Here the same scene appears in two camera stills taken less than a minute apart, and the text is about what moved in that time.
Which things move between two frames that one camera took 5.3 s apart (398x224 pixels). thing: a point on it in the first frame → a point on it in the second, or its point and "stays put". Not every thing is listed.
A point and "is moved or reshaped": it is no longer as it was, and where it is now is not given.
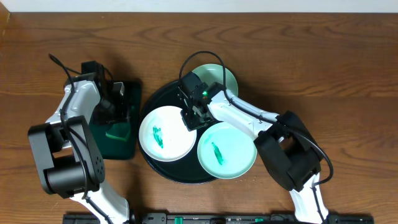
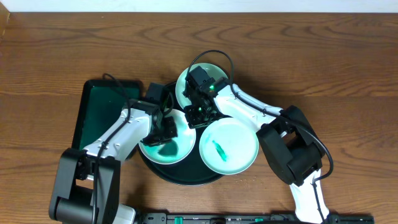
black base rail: x=221 y=218 stays put
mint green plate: x=226 y=150 stays put
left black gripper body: x=116 y=113 → x=160 y=137
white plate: x=163 y=134 stays put
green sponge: x=119 y=130 is moved or reshaped
